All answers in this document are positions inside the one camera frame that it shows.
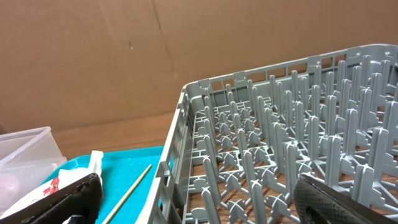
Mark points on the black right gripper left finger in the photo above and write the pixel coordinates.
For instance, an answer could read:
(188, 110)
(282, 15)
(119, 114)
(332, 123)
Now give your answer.
(81, 199)

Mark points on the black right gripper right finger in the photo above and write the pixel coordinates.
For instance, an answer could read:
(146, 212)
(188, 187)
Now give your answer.
(317, 203)

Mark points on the white napkin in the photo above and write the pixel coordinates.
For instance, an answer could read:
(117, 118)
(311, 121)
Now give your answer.
(66, 177)

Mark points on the red snack wrapper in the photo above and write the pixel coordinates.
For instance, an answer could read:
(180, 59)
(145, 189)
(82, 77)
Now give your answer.
(52, 188)

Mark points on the wooden chopstick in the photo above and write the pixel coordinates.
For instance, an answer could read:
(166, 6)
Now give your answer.
(125, 197)

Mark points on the teal plastic tray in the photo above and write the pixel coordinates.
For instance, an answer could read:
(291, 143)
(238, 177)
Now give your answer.
(120, 169)

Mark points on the clear plastic bin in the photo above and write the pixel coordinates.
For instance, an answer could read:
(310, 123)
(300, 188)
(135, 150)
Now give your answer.
(27, 159)

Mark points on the grey dish rack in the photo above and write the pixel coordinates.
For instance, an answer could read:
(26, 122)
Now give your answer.
(239, 142)

